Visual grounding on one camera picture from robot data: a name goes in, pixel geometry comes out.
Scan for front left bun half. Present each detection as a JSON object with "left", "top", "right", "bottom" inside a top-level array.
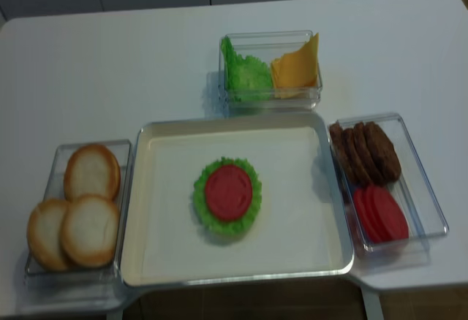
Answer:
[{"left": 26, "top": 198, "right": 72, "bottom": 272}]

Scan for clear lettuce cheese container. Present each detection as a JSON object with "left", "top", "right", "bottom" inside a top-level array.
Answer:
[{"left": 219, "top": 31, "right": 322, "bottom": 116}]

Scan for brown patty front right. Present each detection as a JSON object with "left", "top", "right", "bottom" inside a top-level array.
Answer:
[{"left": 363, "top": 122, "right": 401, "bottom": 183}]

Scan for green lettuce leaf on tray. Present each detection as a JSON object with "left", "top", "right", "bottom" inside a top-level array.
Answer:
[{"left": 192, "top": 157, "right": 263, "bottom": 237}]

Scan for front right bun half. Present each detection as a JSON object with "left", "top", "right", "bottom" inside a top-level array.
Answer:
[{"left": 59, "top": 194, "right": 120, "bottom": 268}]

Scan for bun half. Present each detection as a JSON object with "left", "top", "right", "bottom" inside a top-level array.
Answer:
[
  {"left": 59, "top": 194, "right": 120, "bottom": 268},
  {"left": 26, "top": 198, "right": 72, "bottom": 272},
  {"left": 64, "top": 144, "right": 121, "bottom": 201}
]

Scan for clear bun container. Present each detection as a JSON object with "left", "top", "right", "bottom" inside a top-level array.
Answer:
[{"left": 24, "top": 140, "right": 133, "bottom": 289}]

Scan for white rectangular tray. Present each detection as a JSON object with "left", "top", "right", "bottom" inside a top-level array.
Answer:
[{"left": 120, "top": 112, "right": 354, "bottom": 287}]

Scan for green lettuce in container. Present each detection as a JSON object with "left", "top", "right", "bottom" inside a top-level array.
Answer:
[{"left": 221, "top": 37, "right": 273, "bottom": 102}]

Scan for back bun half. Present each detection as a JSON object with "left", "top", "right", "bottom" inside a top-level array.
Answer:
[{"left": 64, "top": 144, "right": 121, "bottom": 201}]

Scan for brown patty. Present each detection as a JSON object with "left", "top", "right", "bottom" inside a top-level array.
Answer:
[
  {"left": 329, "top": 122, "right": 358, "bottom": 184},
  {"left": 343, "top": 128, "right": 372, "bottom": 186},
  {"left": 353, "top": 122, "right": 385, "bottom": 186},
  {"left": 363, "top": 122, "right": 401, "bottom": 183}
]

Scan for clear patty tomato container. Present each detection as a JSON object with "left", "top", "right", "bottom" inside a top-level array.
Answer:
[{"left": 328, "top": 113, "right": 449, "bottom": 264}]

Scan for red tomato slice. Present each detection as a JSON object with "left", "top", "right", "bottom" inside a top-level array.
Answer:
[
  {"left": 370, "top": 186, "right": 409, "bottom": 241},
  {"left": 363, "top": 186, "right": 385, "bottom": 243},
  {"left": 204, "top": 164, "right": 253, "bottom": 222},
  {"left": 353, "top": 188, "right": 370, "bottom": 241}
]

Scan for yellow cheese slices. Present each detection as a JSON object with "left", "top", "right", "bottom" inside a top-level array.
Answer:
[{"left": 271, "top": 34, "right": 319, "bottom": 99}]

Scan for brown patty far left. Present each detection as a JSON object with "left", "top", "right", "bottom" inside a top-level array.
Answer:
[{"left": 329, "top": 122, "right": 358, "bottom": 184}]

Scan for red tomato slice front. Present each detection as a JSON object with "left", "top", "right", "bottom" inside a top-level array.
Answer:
[{"left": 370, "top": 186, "right": 409, "bottom": 241}]

